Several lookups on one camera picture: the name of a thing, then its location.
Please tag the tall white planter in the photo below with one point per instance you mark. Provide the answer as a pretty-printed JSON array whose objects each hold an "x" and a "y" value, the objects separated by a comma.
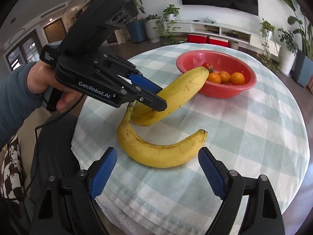
[{"x": 287, "y": 61}]

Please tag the blue grey planter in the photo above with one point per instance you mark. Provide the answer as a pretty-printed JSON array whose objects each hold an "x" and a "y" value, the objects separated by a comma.
[{"x": 137, "y": 31}]

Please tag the round white plant pot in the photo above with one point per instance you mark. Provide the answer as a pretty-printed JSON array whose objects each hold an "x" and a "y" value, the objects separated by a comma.
[{"x": 153, "y": 33}]

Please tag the small white pot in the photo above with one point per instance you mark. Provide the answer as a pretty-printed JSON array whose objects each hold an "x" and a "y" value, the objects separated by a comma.
[{"x": 234, "y": 45}]

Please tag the orange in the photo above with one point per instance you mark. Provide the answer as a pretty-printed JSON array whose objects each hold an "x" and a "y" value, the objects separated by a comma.
[
  {"x": 214, "y": 78},
  {"x": 224, "y": 76}
]

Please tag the red tomato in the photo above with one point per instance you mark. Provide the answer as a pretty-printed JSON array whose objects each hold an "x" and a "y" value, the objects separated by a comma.
[{"x": 208, "y": 66}]

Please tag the red storage box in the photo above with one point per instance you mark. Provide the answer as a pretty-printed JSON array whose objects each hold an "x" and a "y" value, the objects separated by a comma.
[
  {"x": 197, "y": 38},
  {"x": 218, "y": 42}
]

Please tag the person's left hand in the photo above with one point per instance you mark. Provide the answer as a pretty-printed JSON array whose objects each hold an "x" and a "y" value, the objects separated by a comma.
[{"x": 39, "y": 78}]

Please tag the green white checked tablecloth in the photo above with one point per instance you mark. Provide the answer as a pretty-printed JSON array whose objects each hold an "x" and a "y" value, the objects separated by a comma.
[{"x": 256, "y": 139}]

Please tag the black mesh chair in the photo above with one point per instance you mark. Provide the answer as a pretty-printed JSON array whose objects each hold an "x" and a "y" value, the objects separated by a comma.
[{"x": 53, "y": 151}]

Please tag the white television cabinet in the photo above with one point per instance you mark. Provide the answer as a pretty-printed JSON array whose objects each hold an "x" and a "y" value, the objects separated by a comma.
[{"x": 232, "y": 26}]

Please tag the person's left forearm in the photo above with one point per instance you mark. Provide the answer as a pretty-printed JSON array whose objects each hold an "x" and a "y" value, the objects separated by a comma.
[{"x": 14, "y": 98}]

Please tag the trailing pothos plant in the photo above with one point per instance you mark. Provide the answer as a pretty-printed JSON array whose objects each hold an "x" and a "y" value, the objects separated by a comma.
[{"x": 171, "y": 11}]

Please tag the brown white patterned cloth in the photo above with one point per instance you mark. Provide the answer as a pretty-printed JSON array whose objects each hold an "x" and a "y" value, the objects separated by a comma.
[{"x": 11, "y": 171}]

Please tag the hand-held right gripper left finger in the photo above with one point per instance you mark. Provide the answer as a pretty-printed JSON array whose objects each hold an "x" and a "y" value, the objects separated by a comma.
[{"x": 102, "y": 173}]

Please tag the red plastic colander bowl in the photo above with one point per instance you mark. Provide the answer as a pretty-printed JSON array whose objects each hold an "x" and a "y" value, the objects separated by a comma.
[{"x": 220, "y": 91}]

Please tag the hanging vine plant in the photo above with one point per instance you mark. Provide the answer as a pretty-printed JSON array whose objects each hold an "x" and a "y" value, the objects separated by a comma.
[{"x": 267, "y": 28}]

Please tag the mandarin with stem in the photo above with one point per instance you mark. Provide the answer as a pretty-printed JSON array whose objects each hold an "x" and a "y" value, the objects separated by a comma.
[{"x": 237, "y": 78}]

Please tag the white floral tablecloth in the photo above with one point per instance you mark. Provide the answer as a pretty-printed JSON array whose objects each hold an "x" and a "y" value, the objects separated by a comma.
[{"x": 115, "y": 215}]

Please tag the tall broad-leaf plant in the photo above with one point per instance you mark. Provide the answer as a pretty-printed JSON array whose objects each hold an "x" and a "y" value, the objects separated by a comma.
[{"x": 293, "y": 20}]

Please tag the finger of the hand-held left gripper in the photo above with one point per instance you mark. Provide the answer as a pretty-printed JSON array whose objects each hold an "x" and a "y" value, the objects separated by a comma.
[
  {"x": 144, "y": 83},
  {"x": 151, "y": 102}
]

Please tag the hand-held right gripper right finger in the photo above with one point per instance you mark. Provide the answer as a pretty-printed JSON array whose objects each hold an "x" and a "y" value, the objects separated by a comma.
[{"x": 211, "y": 173}]

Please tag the small leafy plant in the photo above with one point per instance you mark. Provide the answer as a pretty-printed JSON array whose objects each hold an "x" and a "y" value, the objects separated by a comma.
[{"x": 151, "y": 17}]

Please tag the yellow banana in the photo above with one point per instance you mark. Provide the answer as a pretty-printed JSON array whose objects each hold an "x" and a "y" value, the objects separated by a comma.
[
  {"x": 181, "y": 93},
  {"x": 156, "y": 156}
]

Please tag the bushy green plant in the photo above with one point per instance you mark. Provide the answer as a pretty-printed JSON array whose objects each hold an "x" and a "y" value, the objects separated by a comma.
[{"x": 289, "y": 38}]

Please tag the dark square planter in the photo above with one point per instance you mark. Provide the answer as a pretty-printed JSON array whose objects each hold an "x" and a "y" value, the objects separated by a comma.
[{"x": 304, "y": 69}]

